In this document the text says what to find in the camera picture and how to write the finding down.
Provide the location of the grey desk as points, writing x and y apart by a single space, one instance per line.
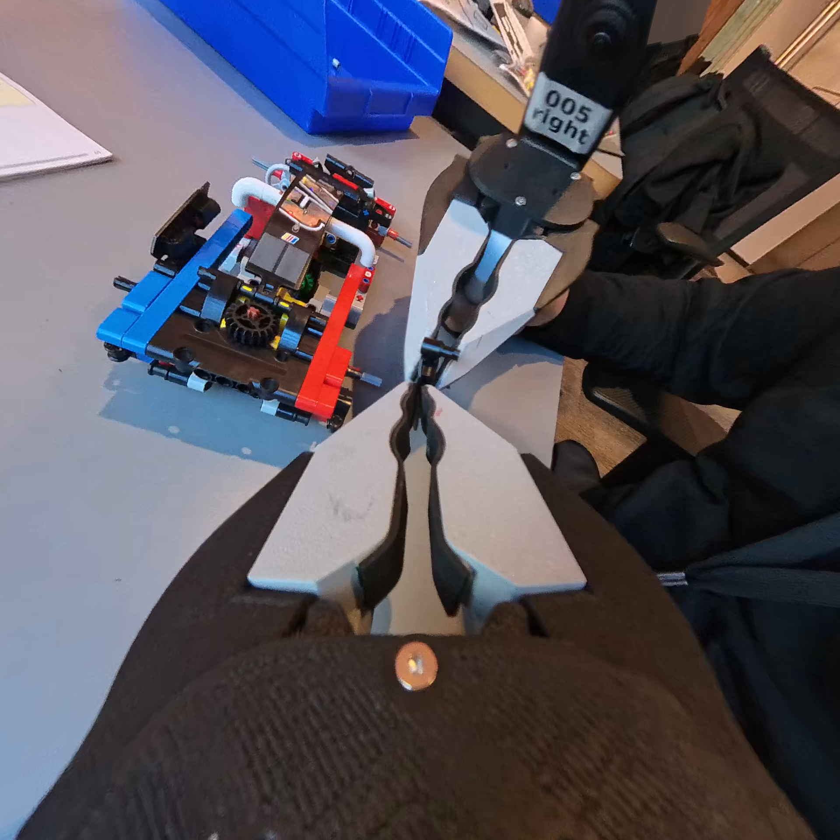
98 492

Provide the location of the blue storage bin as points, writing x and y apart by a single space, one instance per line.
295 52

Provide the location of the open instruction booklet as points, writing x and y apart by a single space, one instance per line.
39 138

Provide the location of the toy brick car assembly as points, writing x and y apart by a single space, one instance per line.
197 282

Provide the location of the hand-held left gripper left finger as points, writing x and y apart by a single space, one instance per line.
328 518

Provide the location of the black jacket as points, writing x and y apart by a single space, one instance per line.
689 144

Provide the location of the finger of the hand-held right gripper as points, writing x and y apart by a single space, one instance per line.
518 289
439 262

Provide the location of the person's right forearm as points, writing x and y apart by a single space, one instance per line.
656 315

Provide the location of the small black connector piece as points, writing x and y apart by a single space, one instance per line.
438 349

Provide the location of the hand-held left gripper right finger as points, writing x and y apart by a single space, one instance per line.
505 518

